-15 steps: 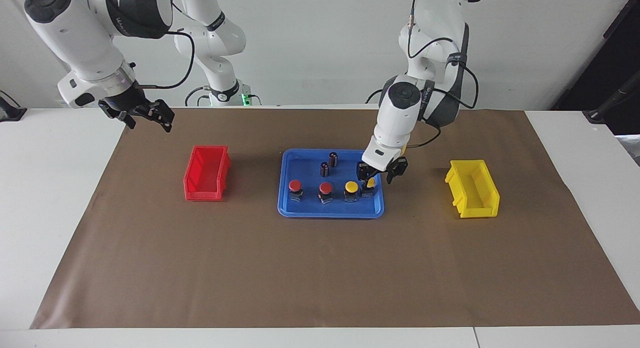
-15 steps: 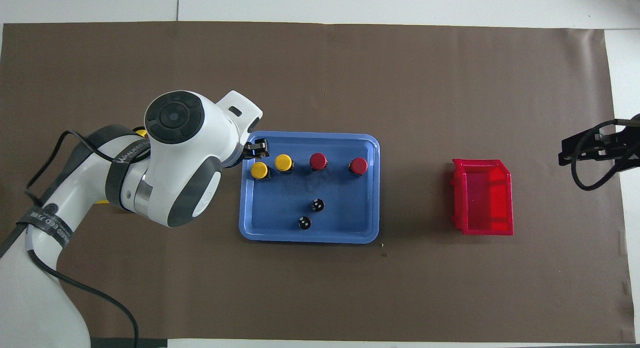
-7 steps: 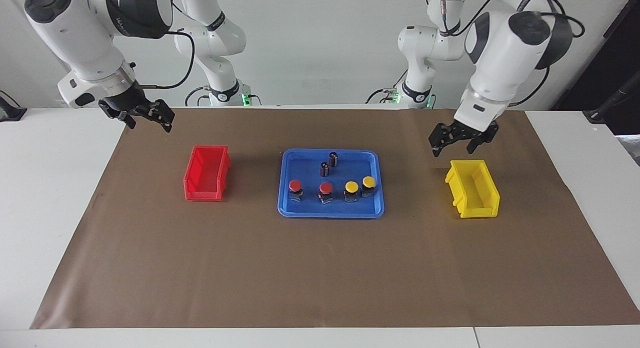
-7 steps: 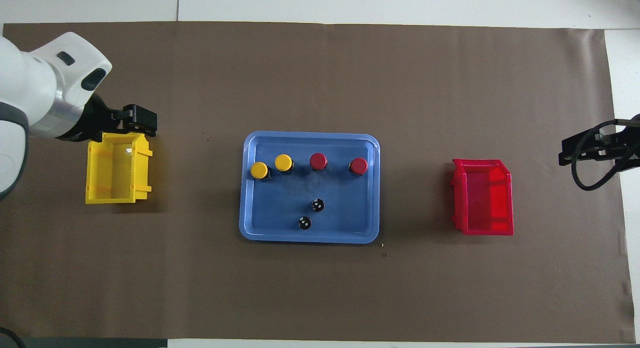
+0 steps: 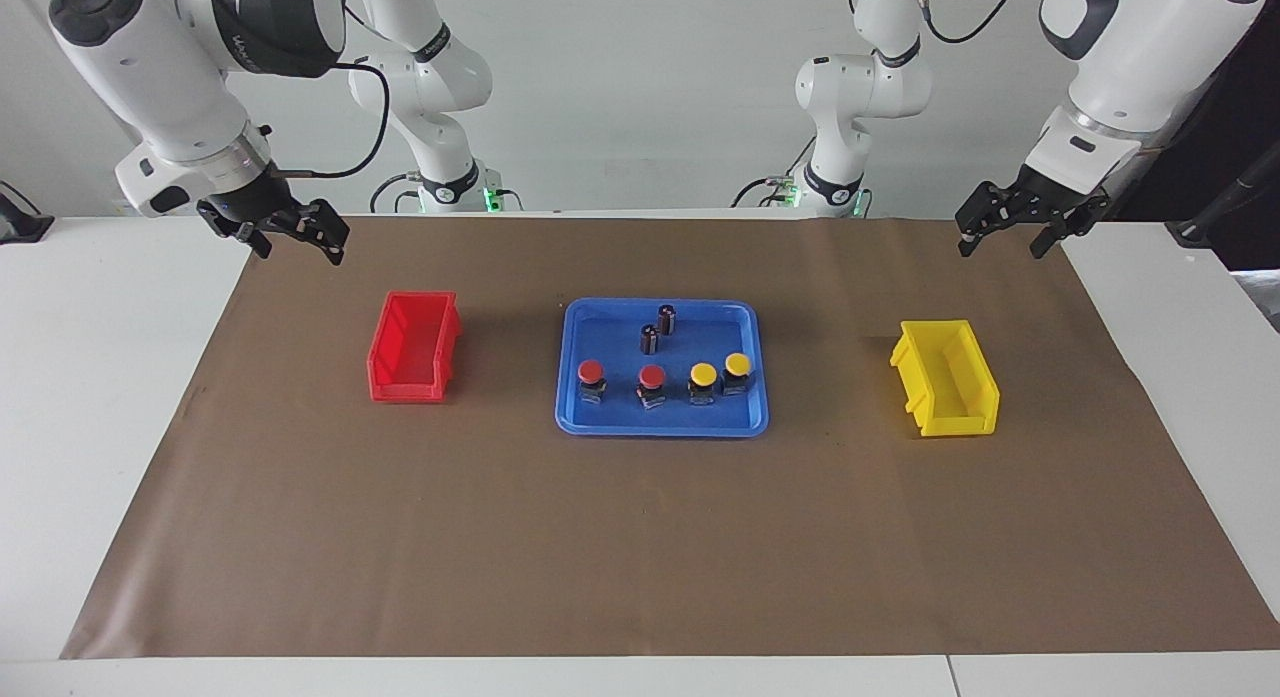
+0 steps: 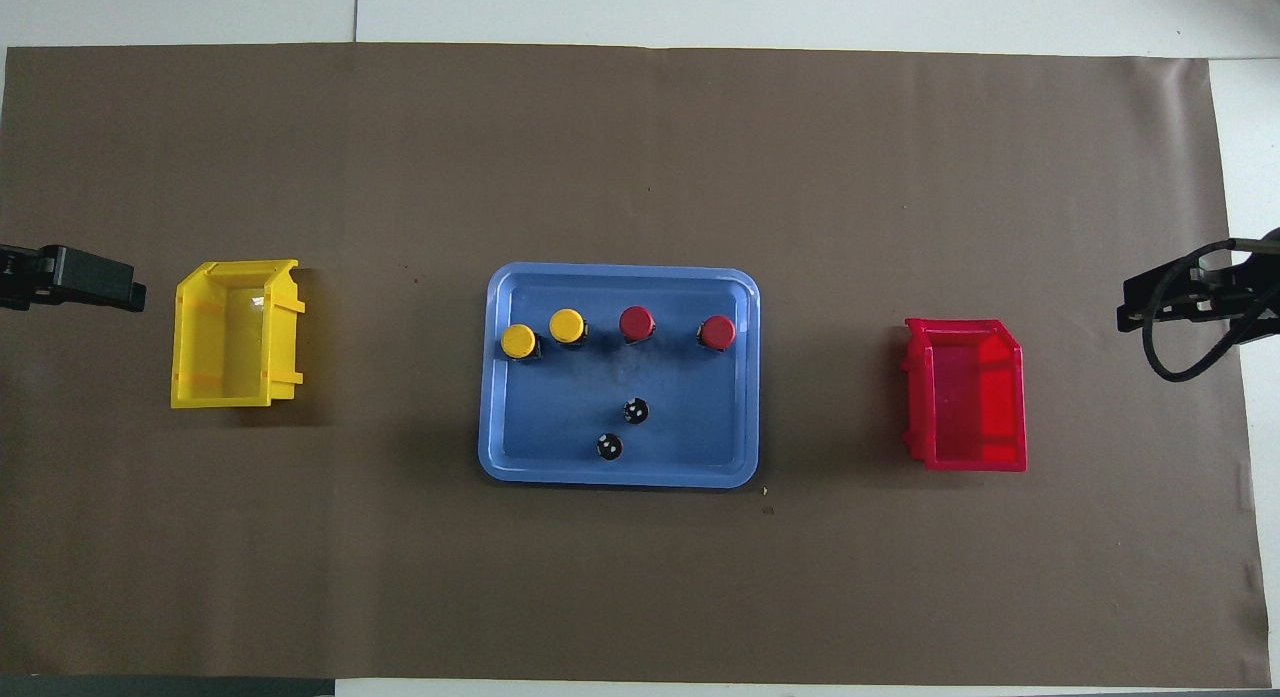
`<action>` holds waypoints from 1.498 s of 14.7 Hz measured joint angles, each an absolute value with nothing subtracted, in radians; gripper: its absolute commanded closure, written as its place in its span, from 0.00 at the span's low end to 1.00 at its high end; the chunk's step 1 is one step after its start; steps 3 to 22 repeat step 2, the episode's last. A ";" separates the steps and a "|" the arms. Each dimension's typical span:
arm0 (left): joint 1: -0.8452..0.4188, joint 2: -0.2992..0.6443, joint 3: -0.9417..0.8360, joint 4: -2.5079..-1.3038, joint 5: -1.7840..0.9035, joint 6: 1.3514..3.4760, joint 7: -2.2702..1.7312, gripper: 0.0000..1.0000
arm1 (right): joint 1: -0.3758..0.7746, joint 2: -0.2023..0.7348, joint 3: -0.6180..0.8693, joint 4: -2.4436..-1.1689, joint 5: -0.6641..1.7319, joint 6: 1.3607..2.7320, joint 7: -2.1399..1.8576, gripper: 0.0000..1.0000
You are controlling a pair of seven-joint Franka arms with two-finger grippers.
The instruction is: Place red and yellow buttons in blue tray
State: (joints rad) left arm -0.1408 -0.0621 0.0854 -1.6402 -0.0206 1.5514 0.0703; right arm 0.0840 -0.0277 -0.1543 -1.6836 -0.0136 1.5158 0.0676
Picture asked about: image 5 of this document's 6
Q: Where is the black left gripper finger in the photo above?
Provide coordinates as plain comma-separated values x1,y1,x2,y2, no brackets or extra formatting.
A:
954,182,1005,259
1029,215,1083,260

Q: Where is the blue plastic tray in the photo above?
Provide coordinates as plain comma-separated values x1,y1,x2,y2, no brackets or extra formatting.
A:
555,297,770,439

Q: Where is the black stand pole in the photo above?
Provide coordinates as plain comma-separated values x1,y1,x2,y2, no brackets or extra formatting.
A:
1170,142,1280,248

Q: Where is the red plastic storage bin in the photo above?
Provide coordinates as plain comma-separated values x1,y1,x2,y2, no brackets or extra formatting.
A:
366,291,463,405

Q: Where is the yellow plastic storage bin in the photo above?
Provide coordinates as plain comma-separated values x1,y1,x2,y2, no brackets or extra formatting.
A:
890,320,1001,439

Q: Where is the black background panel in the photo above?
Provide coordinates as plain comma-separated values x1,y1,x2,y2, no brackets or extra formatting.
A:
1120,37,1280,273

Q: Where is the black device on table edge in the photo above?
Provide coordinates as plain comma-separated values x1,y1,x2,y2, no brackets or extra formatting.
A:
0,182,54,245

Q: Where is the brown paper table mat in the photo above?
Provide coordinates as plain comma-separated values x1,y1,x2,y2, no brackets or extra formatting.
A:
60,214,1280,661

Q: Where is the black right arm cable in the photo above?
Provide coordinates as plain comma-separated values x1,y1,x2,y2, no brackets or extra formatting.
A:
265,60,391,180

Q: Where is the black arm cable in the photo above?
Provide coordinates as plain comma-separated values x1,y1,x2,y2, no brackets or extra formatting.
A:
918,0,1033,48
265,60,391,180

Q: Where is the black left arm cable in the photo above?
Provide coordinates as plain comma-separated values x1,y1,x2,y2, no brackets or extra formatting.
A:
918,0,1033,48

